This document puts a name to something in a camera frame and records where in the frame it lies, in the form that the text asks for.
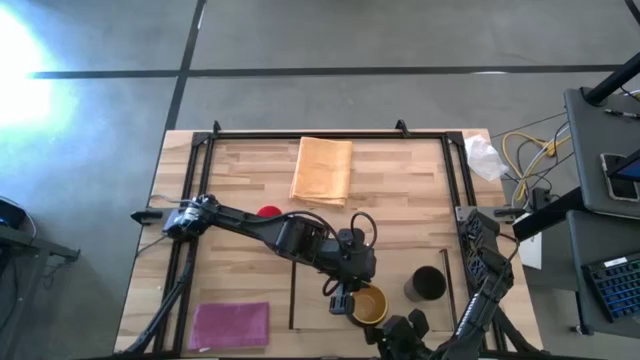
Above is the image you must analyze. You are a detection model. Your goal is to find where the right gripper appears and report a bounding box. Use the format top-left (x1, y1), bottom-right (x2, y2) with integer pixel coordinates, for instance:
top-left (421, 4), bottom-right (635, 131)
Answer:
top-left (363, 308), bottom-right (442, 360)

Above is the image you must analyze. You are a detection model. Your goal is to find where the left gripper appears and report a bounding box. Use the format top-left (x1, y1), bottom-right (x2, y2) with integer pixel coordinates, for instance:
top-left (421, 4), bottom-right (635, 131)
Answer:
top-left (319, 227), bottom-right (378, 317)

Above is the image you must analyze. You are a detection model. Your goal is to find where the yellow mug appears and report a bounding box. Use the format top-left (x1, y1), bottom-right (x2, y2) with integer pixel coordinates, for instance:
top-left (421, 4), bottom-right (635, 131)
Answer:
top-left (348, 283), bottom-right (389, 330)

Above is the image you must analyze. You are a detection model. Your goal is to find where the tall black cup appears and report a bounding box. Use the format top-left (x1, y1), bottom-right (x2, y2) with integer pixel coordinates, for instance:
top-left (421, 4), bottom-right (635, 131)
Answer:
top-left (403, 265), bottom-right (448, 303)

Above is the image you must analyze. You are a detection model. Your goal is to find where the purple cloth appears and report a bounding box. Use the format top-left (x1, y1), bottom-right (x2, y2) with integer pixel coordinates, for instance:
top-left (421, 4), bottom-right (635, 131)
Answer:
top-left (187, 300), bottom-right (271, 351)

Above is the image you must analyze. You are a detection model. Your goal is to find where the folded orange cloth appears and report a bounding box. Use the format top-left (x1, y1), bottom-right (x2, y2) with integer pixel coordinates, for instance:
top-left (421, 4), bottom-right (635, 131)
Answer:
top-left (289, 136), bottom-right (354, 209)

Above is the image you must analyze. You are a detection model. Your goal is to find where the white paper sheet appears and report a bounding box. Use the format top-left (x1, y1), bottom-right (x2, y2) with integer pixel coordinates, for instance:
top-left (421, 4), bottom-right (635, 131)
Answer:
top-left (514, 212), bottom-right (544, 271)

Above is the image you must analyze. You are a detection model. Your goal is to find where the black beam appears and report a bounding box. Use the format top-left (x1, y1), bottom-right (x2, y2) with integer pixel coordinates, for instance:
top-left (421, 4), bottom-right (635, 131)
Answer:
top-left (512, 187), bottom-right (586, 245)

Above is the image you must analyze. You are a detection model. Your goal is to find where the black power adapter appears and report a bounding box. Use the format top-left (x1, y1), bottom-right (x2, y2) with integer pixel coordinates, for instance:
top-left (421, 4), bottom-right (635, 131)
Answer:
top-left (529, 187), bottom-right (554, 211)

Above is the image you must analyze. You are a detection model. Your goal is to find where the crumpled clear plastic bag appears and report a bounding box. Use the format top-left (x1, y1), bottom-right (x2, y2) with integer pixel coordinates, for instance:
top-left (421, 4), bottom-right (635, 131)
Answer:
top-left (463, 134), bottom-right (510, 183)

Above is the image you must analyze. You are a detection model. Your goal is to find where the grey side table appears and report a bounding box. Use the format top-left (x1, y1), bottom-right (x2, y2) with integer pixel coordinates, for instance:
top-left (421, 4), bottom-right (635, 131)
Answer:
top-left (567, 209), bottom-right (640, 341)

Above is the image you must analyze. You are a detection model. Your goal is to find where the backlit keyboard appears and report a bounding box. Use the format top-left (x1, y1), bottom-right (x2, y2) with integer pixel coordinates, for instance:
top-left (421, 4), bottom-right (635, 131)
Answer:
top-left (582, 255), bottom-right (640, 324)

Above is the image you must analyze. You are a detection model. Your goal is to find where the grey desk top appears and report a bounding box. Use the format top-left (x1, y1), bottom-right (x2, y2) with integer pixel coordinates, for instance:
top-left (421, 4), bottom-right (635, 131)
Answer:
top-left (563, 87), bottom-right (640, 221)

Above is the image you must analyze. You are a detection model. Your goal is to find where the smartphone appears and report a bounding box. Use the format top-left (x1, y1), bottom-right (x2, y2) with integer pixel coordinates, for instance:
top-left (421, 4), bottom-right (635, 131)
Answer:
top-left (601, 149), bottom-right (640, 204)

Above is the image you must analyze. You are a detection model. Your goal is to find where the black pole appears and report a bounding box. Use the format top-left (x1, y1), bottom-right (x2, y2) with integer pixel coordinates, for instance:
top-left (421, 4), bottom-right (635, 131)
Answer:
top-left (584, 52), bottom-right (640, 106)

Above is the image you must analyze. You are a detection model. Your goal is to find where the black device with blue light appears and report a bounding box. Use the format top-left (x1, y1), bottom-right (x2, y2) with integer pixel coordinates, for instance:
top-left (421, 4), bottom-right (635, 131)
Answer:
top-left (0, 195), bottom-right (29, 231)

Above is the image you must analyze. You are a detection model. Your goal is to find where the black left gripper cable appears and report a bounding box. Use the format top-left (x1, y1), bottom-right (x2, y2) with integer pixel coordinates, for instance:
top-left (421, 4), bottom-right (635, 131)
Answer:
top-left (322, 210), bottom-right (378, 298)

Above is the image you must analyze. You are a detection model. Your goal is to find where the black aluminium frame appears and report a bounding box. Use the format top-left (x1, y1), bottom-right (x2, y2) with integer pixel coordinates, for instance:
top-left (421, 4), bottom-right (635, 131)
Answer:
top-left (119, 119), bottom-right (546, 359)

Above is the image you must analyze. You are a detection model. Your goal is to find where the yellow cable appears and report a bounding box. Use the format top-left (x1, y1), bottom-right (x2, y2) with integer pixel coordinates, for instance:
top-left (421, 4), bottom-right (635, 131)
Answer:
top-left (501, 130), bottom-right (571, 204)

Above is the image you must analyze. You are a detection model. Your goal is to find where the white cable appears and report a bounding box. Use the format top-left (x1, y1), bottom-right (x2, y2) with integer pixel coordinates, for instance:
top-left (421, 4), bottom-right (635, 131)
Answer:
top-left (517, 124), bottom-right (574, 182)

